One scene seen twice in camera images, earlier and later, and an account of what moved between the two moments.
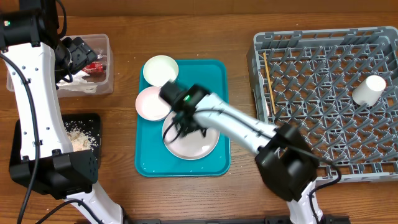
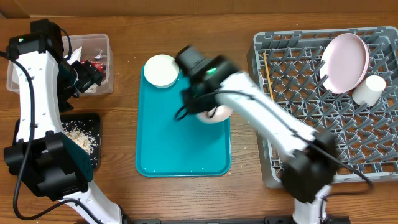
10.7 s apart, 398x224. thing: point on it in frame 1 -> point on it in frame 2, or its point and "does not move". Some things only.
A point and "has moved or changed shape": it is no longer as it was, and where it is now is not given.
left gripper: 83,54 -> 89,74
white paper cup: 369,93 does not move
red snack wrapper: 94,67 does not move
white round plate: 193,145 -> 343,62
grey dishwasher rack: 307,79 does not move
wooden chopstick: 270,83 does not move
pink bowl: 149,106 has moved or changed shape
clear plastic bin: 97,79 does not move
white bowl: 158,70 does not move
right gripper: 183,127 -> 191,107
